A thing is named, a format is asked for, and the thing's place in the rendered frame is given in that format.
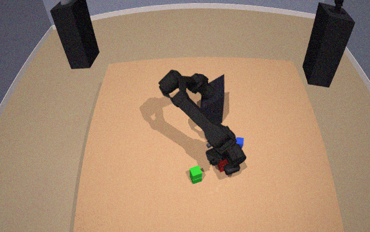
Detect red block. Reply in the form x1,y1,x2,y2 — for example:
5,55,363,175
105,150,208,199
217,159,228,172

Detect blue block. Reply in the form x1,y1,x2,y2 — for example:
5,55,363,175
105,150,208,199
236,137,244,148

